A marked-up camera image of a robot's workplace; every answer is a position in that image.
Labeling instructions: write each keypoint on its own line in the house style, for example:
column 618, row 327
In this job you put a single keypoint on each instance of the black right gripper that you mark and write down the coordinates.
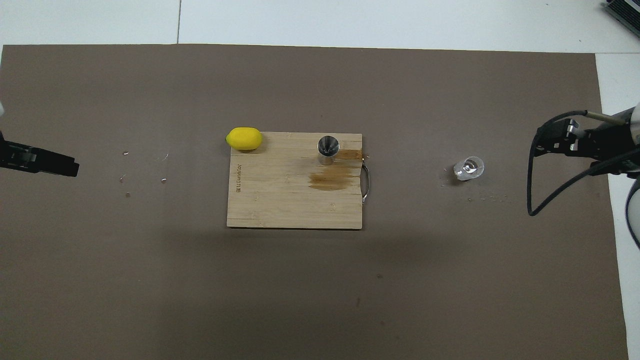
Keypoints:
column 607, row 142

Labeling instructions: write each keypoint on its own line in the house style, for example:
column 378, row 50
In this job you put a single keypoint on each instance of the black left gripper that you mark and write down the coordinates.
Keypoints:
column 17, row 156

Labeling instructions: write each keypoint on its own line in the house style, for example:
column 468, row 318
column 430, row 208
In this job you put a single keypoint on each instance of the clear glass cup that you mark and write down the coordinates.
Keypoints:
column 469, row 168

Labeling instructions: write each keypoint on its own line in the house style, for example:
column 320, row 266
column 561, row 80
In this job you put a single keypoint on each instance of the steel jigger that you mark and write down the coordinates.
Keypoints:
column 328, row 150

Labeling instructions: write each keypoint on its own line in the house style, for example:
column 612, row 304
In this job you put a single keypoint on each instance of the grey ribbed device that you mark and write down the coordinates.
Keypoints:
column 627, row 12

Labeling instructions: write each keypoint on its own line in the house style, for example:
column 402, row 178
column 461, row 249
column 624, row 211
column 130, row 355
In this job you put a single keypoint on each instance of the yellow lemon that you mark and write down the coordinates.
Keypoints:
column 244, row 139

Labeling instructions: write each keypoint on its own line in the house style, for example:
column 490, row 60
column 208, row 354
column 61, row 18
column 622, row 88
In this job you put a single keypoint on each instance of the brown table mat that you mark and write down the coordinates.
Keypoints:
column 200, row 290

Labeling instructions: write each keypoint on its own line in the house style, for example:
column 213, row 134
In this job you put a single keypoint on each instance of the wooden cutting board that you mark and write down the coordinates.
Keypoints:
column 280, row 200

